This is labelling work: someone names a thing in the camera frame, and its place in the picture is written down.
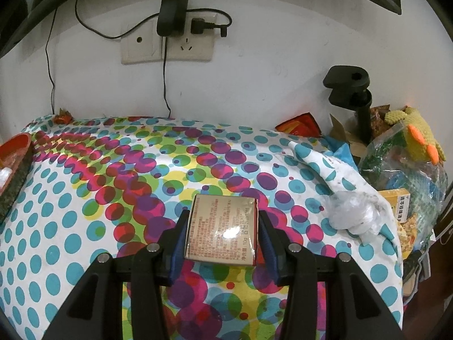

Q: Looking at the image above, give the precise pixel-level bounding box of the red packet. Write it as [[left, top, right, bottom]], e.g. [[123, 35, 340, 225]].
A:
[[275, 112, 321, 137]]

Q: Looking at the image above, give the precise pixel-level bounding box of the black adapter cable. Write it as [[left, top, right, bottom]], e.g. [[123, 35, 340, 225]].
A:
[[162, 37, 172, 118]]

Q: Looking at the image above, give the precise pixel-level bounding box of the brown patterned packet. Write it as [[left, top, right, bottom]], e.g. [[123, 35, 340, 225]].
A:
[[370, 104, 392, 128]]

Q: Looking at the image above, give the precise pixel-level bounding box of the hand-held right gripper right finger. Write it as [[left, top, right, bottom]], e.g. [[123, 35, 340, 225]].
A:
[[258, 211, 406, 340]]

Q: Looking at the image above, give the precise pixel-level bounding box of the brown cardboard piece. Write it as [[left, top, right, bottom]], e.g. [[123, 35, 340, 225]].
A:
[[329, 113, 369, 149]]

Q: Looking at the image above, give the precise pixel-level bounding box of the curved black cable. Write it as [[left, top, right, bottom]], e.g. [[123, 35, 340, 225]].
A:
[[75, 0, 163, 39]]

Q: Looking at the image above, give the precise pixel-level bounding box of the white power wall socket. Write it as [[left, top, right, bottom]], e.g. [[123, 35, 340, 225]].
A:
[[163, 12, 216, 61]]

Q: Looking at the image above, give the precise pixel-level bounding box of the thin black hanging cable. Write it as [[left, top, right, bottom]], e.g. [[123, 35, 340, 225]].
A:
[[45, 5, 57, 116]]

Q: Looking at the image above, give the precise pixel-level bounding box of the red round tray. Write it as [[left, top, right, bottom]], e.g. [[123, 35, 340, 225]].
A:
[[0, 133, 34, 220]]

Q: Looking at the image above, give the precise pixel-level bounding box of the yellow knitted toy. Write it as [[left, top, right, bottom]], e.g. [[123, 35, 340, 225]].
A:
[[384, 106, 445, 165]]

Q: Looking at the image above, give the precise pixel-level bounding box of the small yellow box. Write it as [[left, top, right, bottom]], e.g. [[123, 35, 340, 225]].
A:
[[377, 188, 411, 224]]

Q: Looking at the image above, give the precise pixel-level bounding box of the crumpled white plastic bag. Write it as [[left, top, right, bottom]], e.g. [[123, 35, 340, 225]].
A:
[[326, 189, 381, 243]]

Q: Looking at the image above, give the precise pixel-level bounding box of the brown cardboard box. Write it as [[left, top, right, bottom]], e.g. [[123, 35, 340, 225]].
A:
[[184, 194, 259, 266]]

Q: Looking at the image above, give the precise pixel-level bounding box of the black plug with cable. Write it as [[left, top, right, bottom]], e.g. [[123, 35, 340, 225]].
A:
[[184, 7, 233, 38]]

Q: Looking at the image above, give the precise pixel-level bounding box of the black power adapter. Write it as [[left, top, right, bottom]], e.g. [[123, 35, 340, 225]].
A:
[[157, 0, 190, 39]]

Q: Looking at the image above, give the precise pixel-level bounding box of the blue plastic sheet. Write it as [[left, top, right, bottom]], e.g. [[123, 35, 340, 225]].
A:
[[326, 136, 354, 163]]

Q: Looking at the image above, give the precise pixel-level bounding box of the black clamp stand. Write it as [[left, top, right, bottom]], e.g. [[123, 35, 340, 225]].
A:
[[323, 65, 374, 139]]

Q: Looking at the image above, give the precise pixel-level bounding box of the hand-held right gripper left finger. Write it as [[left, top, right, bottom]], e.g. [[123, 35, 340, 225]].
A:
[[42, 210, 190, 340]]

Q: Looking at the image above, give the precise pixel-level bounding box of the clear plastic bag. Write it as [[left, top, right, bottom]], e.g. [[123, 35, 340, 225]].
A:
[[357, 120, 448, 252]]

